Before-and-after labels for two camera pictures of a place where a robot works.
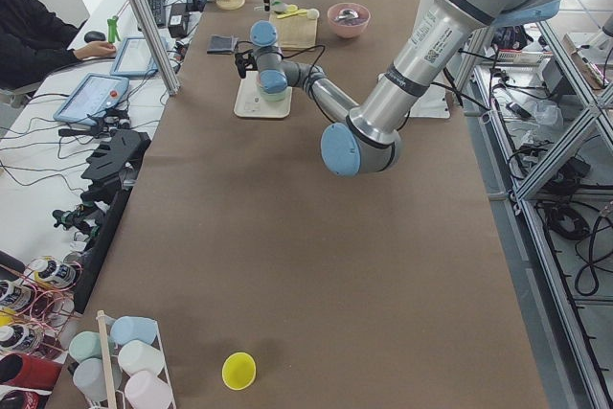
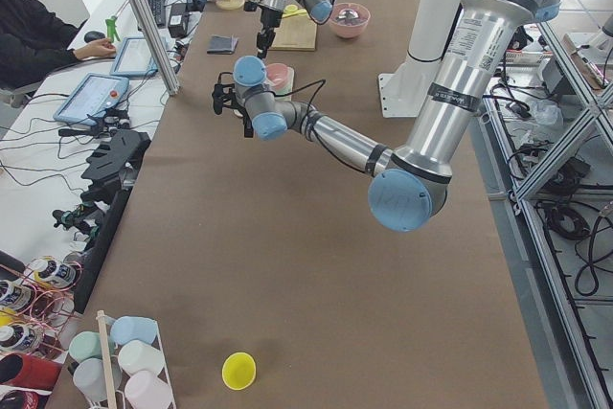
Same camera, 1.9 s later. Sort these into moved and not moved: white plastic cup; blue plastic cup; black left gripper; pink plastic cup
Moved: black left gripper
Not moved: pink plastic cup; white plastic cup; blue plastic cup
